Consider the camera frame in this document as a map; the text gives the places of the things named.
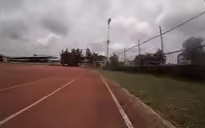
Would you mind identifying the tall wire mesh fence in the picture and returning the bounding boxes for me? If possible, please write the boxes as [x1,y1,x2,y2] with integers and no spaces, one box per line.
[114,0,205,76]

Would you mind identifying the dark building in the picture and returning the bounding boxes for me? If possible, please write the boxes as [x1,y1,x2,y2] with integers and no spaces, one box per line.
[133,49,168,67]

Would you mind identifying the dark hedge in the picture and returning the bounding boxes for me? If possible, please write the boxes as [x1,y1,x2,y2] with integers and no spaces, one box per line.
[101,62,205,82]

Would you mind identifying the large dark tree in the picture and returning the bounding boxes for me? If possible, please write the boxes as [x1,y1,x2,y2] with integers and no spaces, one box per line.
[181,36,205,65]

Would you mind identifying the floodlight mast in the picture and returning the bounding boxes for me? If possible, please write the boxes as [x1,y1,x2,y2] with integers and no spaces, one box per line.
[105,17,113,64]

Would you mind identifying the low grandstand building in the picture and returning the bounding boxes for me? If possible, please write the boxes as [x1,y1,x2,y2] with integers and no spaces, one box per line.
[4,55,60,64]

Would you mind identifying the red running track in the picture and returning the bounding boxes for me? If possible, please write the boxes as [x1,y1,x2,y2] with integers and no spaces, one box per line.
[0,63,171,128]

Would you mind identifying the row of dark trees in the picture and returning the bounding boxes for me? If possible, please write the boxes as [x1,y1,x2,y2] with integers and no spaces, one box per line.
[59,47,108,67]

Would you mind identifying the grass strip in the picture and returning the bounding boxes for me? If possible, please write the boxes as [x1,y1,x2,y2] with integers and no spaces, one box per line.
[99,68,205,128]

